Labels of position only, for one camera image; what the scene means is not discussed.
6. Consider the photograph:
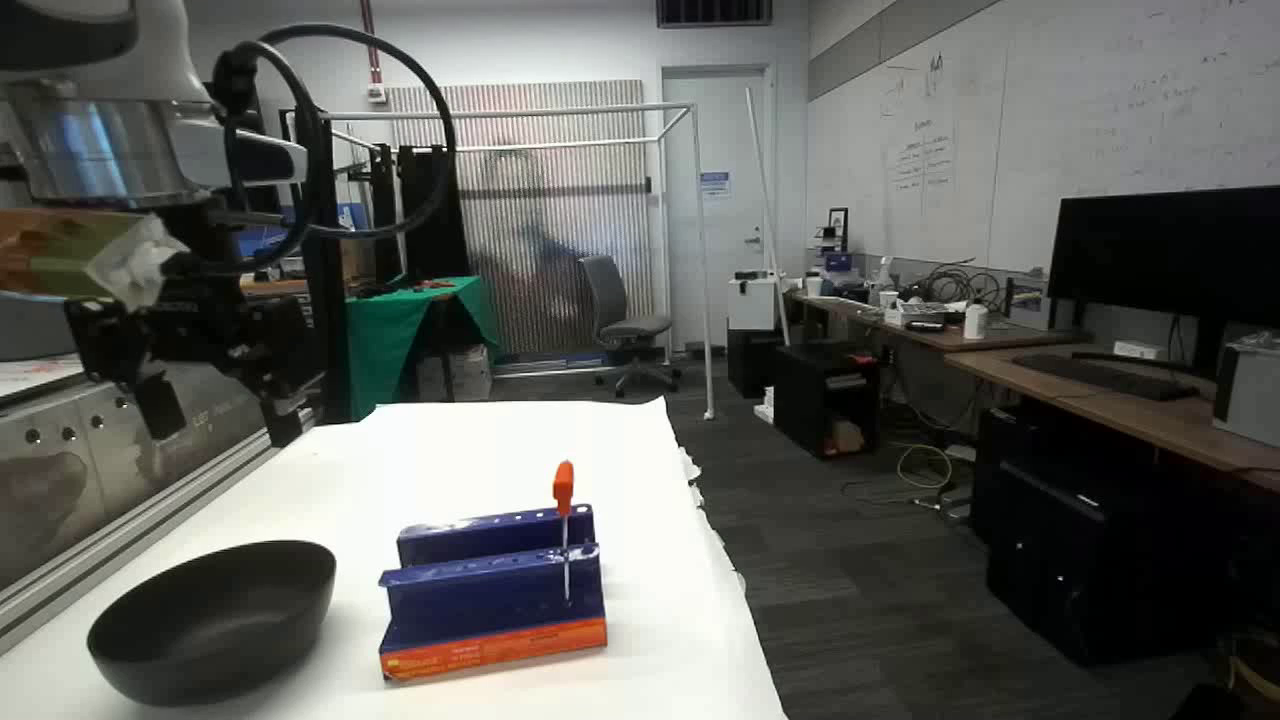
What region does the black bowl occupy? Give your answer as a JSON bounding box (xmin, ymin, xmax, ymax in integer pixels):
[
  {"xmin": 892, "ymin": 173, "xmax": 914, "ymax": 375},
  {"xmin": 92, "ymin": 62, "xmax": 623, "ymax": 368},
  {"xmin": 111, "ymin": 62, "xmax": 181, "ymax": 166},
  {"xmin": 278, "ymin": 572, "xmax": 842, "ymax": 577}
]
[{"xmin": 83, "ymin": 536, "xmax": 341, "ymax": 709}]

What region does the white box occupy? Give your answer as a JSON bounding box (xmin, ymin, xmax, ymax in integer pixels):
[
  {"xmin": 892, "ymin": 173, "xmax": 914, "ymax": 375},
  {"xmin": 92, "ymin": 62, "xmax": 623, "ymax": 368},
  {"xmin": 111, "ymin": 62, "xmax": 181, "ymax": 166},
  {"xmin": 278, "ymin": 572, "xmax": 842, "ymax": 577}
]
[{"xmin": 1209, "ymin": 330, "xmax": 1280, "ymax": 450}]

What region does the green cloth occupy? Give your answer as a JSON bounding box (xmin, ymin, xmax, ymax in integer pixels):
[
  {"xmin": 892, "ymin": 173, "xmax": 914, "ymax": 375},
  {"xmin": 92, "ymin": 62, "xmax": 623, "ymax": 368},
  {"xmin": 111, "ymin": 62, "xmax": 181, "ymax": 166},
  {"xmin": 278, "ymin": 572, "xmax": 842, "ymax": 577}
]
[{"xmin": 345, "ymin": 270, "xmax": 507, "ymax": 418}]

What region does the wooden wrist mount plate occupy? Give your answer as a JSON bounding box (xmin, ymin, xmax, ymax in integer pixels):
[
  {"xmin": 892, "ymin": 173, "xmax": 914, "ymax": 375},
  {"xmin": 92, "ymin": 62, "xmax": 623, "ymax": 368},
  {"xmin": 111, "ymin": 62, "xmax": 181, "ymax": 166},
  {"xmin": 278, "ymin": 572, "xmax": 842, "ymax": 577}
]
[{"xmin": 0, "ymin": 204, "xmax": 193, "ymax": 317}]

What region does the white pipe frame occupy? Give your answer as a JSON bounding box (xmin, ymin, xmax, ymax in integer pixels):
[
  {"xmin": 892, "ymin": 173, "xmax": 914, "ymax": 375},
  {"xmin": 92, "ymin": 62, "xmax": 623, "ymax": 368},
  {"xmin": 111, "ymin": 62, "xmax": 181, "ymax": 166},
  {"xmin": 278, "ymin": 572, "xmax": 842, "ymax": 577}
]
[{"xmin": 325, "ymin": 100, "xmax": 720, "ymax": 423}]

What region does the red-handled screwdriver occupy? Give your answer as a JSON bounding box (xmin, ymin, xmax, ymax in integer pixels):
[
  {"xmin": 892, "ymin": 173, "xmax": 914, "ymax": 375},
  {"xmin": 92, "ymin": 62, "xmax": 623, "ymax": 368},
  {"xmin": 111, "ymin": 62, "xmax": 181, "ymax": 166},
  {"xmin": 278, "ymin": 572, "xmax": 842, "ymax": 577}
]
[{"xmin": 549, "ymin": 460, "xmax": 582, "ymax": 606}]

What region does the black computer monitor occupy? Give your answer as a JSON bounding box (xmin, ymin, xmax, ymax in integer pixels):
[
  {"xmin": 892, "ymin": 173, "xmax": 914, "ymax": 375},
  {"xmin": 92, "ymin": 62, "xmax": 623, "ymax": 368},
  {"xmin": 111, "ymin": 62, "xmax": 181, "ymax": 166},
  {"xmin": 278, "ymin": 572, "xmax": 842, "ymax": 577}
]
[{"xmin": 1043, "ymin": 184, "xmax": 1280, "ymax": 375}]

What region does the black under-desk cabinet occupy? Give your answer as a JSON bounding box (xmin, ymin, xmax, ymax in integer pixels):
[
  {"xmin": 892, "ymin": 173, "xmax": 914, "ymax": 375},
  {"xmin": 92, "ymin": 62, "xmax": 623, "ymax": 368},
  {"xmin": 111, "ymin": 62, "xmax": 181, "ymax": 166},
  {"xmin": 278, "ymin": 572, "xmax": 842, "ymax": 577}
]
[{"xmin": 976, "ymin": 405, "xmax": 1238, "ymax": 669}]

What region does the aluminium table rail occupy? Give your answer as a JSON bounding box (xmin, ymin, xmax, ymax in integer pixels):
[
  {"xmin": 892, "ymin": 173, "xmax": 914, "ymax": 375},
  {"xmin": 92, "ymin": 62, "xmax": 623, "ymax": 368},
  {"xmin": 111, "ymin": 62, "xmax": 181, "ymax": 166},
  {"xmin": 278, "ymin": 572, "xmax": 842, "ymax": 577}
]
[{"xmin": 0, "ymin": 357, "xmax": 325, "ymax": 652}]

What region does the ceiling air vent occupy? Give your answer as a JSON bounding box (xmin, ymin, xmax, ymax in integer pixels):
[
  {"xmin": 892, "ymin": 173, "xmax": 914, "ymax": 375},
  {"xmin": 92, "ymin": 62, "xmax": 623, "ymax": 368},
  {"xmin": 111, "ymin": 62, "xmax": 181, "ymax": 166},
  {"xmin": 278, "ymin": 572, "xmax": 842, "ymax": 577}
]
[{"xmin": 651, "ymin": 0, "xmax": 778, "ymax": 27}]

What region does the grey office chair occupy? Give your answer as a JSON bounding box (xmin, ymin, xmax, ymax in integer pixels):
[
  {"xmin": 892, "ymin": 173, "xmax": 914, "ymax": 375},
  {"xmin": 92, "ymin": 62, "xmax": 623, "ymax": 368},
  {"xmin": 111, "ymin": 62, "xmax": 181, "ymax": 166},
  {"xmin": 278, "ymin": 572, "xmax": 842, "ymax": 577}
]
[{"xmin": 594, "ymin": 250, "xmax": 686, "ymax": 400}]

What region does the white table cloth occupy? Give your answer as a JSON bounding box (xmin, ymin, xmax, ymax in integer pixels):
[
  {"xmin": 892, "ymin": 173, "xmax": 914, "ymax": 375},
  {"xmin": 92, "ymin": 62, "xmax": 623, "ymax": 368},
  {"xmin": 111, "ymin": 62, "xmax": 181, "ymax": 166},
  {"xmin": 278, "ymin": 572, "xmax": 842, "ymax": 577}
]
[{"xmin": 0, "ymin": 396, "xmax": 792, "ymax": 720}]

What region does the wooden desk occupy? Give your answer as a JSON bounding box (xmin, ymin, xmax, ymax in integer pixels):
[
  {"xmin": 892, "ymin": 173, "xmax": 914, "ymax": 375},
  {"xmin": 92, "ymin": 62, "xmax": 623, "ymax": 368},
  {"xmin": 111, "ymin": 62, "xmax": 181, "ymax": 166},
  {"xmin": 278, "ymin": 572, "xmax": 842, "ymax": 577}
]
[{"xmin": 784, "ymin": 292, "xmax": 1280, "ymax": 503}]

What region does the black upright stand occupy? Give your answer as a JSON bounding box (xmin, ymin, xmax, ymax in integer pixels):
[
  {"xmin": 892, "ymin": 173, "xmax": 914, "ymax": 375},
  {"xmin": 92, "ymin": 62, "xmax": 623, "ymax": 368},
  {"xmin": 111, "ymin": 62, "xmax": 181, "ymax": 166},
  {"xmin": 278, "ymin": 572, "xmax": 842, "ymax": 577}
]
[{"xmin": 298, "ymin": 104, "xmax": 361, "ymax": 423}]

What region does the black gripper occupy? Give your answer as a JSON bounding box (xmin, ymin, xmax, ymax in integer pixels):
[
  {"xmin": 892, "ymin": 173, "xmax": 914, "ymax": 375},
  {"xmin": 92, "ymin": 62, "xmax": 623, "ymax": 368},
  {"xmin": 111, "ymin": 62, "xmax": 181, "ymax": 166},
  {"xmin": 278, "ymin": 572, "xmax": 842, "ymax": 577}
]
[{"xmin": 59, "ymin": 254, "xmax": 333, "ymax": 450}]

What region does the blue rack with orange base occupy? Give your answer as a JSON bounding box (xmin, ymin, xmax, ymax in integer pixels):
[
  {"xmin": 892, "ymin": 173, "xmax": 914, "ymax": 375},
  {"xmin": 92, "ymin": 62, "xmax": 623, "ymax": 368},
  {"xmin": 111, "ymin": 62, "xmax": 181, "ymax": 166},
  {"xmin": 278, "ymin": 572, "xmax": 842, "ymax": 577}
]
[{"xmin": 377, "ymin": 498, "xmax": 613, "ymax": 687}]

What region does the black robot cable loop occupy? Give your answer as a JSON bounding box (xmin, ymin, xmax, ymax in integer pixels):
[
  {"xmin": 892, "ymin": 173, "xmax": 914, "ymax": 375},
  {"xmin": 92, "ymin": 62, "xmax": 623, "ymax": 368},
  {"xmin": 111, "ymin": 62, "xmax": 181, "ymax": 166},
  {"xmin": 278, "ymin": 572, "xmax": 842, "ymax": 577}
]
[{"xmin": 213, "ymin": 20, "xmax": 459, "ymax": 270}]

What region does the white door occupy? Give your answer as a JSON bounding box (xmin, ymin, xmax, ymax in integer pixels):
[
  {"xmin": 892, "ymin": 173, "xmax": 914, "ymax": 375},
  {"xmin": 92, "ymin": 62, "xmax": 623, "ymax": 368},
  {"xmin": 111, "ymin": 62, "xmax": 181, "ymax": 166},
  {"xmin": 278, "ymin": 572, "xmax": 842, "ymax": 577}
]
[{"xmin": 661, "ymin": 62, "xmax": 781, "ymax": 352}]

